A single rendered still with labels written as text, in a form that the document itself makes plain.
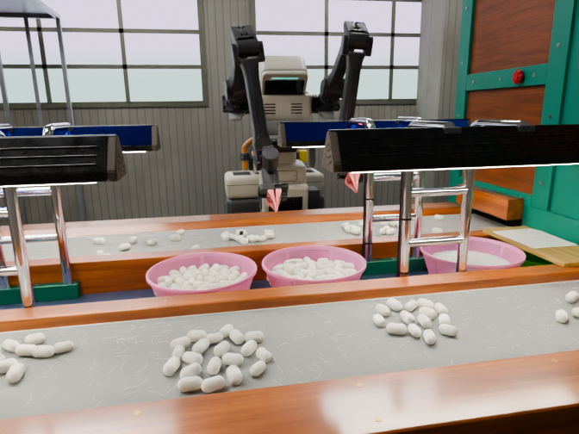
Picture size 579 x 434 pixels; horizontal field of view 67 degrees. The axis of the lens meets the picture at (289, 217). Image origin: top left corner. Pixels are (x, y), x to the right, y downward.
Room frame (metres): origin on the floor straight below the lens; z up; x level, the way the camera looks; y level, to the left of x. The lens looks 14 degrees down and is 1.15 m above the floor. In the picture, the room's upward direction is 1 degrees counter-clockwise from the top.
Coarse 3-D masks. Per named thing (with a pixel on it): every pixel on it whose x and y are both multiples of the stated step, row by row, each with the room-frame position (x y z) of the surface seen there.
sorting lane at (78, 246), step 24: (432, 216) 1.64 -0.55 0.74; (456, 216) 1.63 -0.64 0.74; (72, 240) 1.38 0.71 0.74; (120, 240) 1.37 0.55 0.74; (144, 240) 1.37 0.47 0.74; (168, 240) 1.36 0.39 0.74; (192, 240) 1.36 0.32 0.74; (216, 240) 1.35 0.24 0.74; (288, 240) 1.34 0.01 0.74; (312, 240) 1.34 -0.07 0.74
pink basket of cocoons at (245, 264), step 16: (192, 256) 1.13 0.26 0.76; (208, 256) 1.14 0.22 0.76; (224, 256) 1.13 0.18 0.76; (240, 256) 1.11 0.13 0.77; (160, 272) 1.05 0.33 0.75; (240, 272) 1.09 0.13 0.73; (256, 272) 1.00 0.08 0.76; (160, 288) 0.90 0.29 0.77; (208, 288) 0.89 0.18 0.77; (224, 288) 0.90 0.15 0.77; (240, 288) 0.94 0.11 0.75
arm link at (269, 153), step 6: (264, 150) 1.49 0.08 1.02; (270, 150) 1.49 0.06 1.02; (276, 150) 1.49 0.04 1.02; (252, 156) 1.60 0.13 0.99; (264, 156) 1.47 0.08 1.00; (270, 156) 1.47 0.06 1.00; (276, 156) 1.47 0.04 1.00; (258, 162) 1.55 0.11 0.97; (264, 162) 1.48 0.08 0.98; (270, 162) 1.47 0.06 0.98; (276, 162) 1.48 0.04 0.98; (258, 168) 1.56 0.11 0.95; (264, 168) 1.50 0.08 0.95; (270, 168) 1.49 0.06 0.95; (276, 168) 1.50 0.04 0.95
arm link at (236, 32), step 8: (232, 32) 1.62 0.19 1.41; (240, 32) 1.62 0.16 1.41; (248, 32) 1.62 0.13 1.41; (240, 40) 1.58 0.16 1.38; (248, 40) 1.58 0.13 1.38; (256, 40) 1.59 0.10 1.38; (240, 48) 1.57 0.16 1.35; (248, 48) 1.58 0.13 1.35; (256, 48) 1.58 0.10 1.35; (240, 56) 1.58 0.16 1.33; (248, 56) 1.60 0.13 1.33; (232, 64) 1.82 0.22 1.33; (232, 72) 1.85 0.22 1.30; (240, 72) 1.80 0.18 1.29; (232, 80) 1.87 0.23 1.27; (240, 80) 1.85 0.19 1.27; (224, 88) 1.97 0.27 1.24; (232, 88) 1.89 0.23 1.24; (240, 88) 1.90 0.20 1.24; (232, 96) 1.92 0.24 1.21
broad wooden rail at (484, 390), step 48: (336, 384) 0.55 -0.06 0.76; (384, 384) 0.55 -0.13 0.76; (432, 384) 0.54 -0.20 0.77; (480, 384) 0.54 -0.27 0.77; (528, 384) 0.54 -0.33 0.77; (576, 384) 0.54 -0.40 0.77; (0, 432) 0.46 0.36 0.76; (48, 432) 0.46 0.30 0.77; (96, 432) 0.46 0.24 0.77; (144, 432) 0.46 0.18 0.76; (192, 432) 0.46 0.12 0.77; (240, 432) 0.45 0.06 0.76; (288, 432) 0.45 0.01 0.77; (336, 432) 0.45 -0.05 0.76; (384, 432) 0.45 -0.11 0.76; (432, 432) 0.46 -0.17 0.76; (480, 432) 0.47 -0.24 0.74; (528, 432) 0.48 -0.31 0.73; (576, 432) 0.50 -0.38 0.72
